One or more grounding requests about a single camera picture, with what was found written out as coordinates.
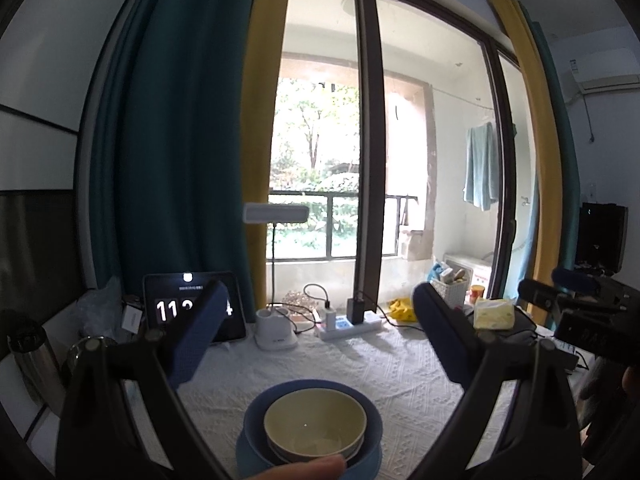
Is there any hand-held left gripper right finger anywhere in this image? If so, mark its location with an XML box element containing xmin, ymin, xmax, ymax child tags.
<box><xmin>410</xmin><ymin>282</ymin><xmax>583</xmax><ymax>480</ymax></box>

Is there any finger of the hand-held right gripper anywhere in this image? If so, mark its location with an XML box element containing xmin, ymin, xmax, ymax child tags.
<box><xmin>517</xmin><ymin>279</ymin><xmax>571</xmax><ymax>313</ymax></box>
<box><xmin>552</xmin><ymin>267</ymin><xmax>601</xmax><ymax>296</ymax></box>

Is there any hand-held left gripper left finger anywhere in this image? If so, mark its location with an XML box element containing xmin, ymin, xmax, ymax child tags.
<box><xmin>55</xmin><ymin>280</ymin><xmax>236</xmax><ymax>480</ymax></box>

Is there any light blue plate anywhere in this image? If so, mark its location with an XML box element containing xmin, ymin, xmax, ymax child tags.
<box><xmin>236</xmin><ymin>400</ymin><xmax>385</xmax><ymax>480</ymax></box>

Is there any dark blue bowl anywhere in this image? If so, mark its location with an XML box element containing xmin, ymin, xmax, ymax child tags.
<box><xmin>243</xmin><ymin>379</ymin><xmax>383</xmax><ymax>478</ymax></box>

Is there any pale yellow bowl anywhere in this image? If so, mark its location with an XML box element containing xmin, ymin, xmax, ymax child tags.
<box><xmin>264</xmin><ymin>391</ymin><xmax>368</xmax><ymax>461</ymax></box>

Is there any white bowl with pink dots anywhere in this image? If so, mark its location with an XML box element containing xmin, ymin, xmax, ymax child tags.
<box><xmin>267</xmin><ymin>410</ymin><xmax>369</xmax><ymax>464</ymax></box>

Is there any person's right hand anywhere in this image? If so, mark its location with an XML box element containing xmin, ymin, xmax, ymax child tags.
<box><xmin>621</xmin><ymin>364</ymin><xmax>640</xmax><ymax>397</ymax></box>

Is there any person's left hand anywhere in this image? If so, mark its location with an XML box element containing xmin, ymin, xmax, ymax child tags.
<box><xmin>249</xmin><ymin>455</ymin><xmax>347</xmax><ymax>480</ymax></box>

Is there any grey cloth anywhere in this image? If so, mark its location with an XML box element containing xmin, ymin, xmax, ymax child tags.
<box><xmin>510</xmin><ymin>307</ymin><xmax>540</xmax><ymax>333</ymax></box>

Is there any white plastic basket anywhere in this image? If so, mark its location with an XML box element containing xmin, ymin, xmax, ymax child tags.
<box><xmin>431</xmin><ymin>272</ymin><xmax>473</xmax><ymax>308</ymax></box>

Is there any black tablet clock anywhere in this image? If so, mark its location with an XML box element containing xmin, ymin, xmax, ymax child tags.
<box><xmin>143</xmin><ymin>271</ymin><xmax>247</xmax><ymax>346</ymax></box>

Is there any yellow wipes pack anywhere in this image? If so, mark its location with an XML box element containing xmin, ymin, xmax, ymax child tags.
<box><xmin>389</xmin><ymin>298</ymin><xmax>418</xmax><ymax>323</ymax></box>

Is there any black monitor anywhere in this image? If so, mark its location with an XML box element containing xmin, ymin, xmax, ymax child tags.
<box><xmin>580</xmin><ymin>202</ymin><xmax>628</xmax><ymax>273</ymax></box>

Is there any pale yellow tissue pack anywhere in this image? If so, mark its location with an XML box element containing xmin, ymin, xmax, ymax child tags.
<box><xmin>473</xmin><ymin>297</ymin><xmax>516</xmax><ymax>331</ymax></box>

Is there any small white box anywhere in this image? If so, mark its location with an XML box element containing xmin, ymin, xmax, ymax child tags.
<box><xmin>122</xmin><ymin>305</ymin><xmax>146</xmax><ymax>333</ymax></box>

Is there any white desk lamp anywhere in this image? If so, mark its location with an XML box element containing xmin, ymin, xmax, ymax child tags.
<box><xmin>242</xmin><ymin>202</ymin><xmax>309</xmax><ymax>352</ymax></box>

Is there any white power strip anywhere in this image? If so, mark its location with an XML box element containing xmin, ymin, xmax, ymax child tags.
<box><xmin>315</xmin><ymin>311</ymin><xmax>383</xmax><ymax>341</ymax></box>

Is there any clear glass dish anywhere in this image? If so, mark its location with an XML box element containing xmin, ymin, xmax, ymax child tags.
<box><xmin>282</xmin><ymin>290</ymin><xmax>321</xmax><ymax>312</ymax></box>

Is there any clear plastic bag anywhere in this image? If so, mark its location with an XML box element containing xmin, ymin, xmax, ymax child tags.
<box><xmin>75</xmin><ymin>280</ymin><xmax>126</xmax><ymax>336</ymax></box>

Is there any teal curtain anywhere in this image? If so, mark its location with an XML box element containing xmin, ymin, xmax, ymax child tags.
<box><xmin>90</xmin><ymin>0</ymin><xmax>266</xmax><ymax>306</ymax></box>
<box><xmin>520</xmin><ymin>0</ymin><xmax>581</xmax><ymax>271</ymax></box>

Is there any steel kettle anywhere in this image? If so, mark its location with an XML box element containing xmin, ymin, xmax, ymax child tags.
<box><xmin>62</xmin><ymin>336</ymin><xmax>118</xmax><ymax>386</ymax></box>

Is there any hanging blue towel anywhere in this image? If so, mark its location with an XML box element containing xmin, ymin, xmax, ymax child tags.
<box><xmin>462</xmin><ymin>121</ymin><xmax>501</xmax><ymax>211</ymax></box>

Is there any steel thermos bottle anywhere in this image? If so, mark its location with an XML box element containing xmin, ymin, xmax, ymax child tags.
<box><xmin>7</xmin><ymin>310</ymin><xmax>63</xmax><ymax>406</ymax></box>

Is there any yellow curtain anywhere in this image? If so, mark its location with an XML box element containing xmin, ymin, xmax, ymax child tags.
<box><xmin>240</xmin><ymin>0</ymin><xmax>293</xmax><ymax>311</ymax></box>
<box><xmin>485</xmin><ymin>0</ymin><xmax>561</xmax><ymax>306</ymax></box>

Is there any balcony railing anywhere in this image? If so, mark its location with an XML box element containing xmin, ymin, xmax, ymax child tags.
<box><xmin>268</xmin><ymin>191</ymin><xmax>418</xmax><ymax>261</ymax></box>

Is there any dark sliding door frame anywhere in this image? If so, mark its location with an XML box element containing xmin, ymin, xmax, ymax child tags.
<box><xmin>487</xmin><ymin>40</ymin><xmax>519</xmax><ymax>306</ymax></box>
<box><xmin>355</xmin><ymin>0</ymin><xmax>386</xmax><ymax>311</ymax></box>

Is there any black charger cable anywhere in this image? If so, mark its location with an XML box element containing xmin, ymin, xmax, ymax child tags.
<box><xmin>295</xmin><ymin>284</ymin><xmax>332</xmax><ymax>333</ymax></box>

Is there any white wall air conditioner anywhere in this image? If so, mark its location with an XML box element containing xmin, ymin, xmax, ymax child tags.
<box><xmin>562</xmin><ymin>47</ymin><xmax>640</xmax><ymax>93</ymax></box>

